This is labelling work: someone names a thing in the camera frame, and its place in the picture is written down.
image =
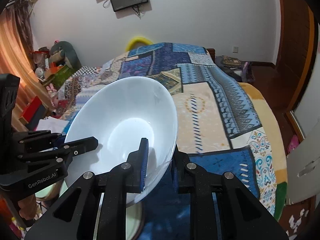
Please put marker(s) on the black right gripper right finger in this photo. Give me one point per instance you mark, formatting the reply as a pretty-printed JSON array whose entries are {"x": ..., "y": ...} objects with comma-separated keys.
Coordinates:
[{"x": 221, "y": 206}]

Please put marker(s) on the patchwork patterned blanket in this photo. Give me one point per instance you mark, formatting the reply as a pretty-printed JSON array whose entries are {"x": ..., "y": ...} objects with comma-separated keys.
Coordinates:
[{"x": 222, "y": 124}]

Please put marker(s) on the orange curtain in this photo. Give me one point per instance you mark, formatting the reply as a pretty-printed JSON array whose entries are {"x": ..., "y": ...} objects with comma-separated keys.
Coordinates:
[{"x": 17, "y": 59}]

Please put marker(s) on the red box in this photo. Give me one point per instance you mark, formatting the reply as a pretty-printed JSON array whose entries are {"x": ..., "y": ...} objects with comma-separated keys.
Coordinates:
[{"x": 34, "y": 111}]

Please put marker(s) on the mint green plate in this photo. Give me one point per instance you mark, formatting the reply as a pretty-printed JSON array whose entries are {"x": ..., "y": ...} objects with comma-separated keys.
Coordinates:
[{"x": 134, "y": 214}]

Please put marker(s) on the white paper sheet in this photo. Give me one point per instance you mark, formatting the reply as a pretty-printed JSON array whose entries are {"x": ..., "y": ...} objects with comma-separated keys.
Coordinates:
[{"x": 53, "y": 124}]

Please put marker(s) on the green box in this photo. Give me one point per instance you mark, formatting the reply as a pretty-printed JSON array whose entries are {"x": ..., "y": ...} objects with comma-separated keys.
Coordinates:
[{"x": 61, "y": 76}]

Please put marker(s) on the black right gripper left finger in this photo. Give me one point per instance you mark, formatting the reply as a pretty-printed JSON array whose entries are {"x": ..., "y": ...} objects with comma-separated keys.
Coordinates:
[{"x": 94, "y": 207}]

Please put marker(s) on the pink bunny plush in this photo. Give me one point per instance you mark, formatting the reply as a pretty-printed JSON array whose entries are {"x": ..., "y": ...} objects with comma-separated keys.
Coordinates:
[{"x": 53, "y": 95}]

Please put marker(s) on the person's left hand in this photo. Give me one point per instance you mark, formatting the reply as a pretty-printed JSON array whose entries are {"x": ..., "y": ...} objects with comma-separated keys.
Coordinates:
[{"x": 28, "y": 207}]

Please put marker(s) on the white bowl with dark spots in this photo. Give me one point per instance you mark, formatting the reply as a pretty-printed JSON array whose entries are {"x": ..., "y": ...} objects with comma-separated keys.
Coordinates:
[{"x": 119, "y": 116}]

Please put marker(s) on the brown wooden door frame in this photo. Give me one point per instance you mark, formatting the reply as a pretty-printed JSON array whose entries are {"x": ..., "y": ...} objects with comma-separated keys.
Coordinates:
[{"x": 296, "y": 49}]

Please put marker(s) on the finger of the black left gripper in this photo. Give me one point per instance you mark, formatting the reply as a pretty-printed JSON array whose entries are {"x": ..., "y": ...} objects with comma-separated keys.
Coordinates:
[{"x": 75, "y": 147}]

